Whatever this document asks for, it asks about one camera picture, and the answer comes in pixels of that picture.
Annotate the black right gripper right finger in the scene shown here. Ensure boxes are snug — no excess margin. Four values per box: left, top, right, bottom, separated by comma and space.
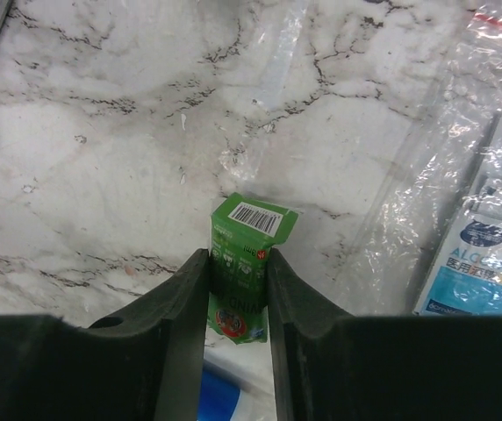
267, 252, 502, 420

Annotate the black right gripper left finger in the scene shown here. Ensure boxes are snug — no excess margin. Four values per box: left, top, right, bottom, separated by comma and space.
0, 249, 210, 420

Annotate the small green box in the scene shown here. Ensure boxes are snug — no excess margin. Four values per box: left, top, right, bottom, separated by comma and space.
207, 193, 298, 344

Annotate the blue alcohol pad bag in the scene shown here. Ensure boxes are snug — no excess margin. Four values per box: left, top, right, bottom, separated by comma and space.
337, 1, 502, 316

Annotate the white blue tube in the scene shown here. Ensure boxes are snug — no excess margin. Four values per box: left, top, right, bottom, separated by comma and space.
197, 369, 257, 421

